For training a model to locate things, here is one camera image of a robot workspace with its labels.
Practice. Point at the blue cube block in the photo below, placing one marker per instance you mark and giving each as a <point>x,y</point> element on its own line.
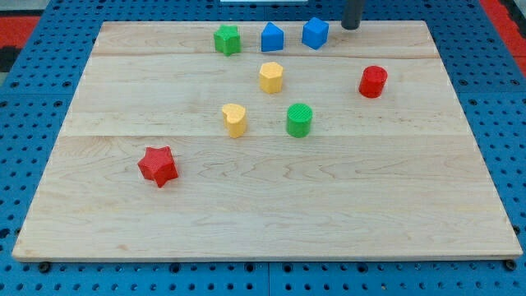
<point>315,33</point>

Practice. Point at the green star block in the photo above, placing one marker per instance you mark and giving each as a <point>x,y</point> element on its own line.
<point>227,40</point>

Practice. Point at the blue pentagon house block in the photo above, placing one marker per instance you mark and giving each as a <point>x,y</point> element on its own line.
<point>272,38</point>

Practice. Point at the light wooden board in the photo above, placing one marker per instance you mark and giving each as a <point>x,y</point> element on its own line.
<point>395,178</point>

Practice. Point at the red cylinder block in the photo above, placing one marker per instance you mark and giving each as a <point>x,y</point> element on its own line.
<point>373,81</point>

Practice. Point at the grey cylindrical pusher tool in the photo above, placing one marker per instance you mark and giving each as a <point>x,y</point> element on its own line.
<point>352,14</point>

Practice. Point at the yellow hexagon block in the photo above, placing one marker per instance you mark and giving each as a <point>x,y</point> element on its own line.
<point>271,77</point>

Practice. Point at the red star block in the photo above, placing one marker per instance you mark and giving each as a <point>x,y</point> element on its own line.
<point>158,165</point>

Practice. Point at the yellow heart block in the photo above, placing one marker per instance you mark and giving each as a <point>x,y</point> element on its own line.
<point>235,119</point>

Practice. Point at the green cylinder block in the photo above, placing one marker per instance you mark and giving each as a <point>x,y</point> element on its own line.
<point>299,117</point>

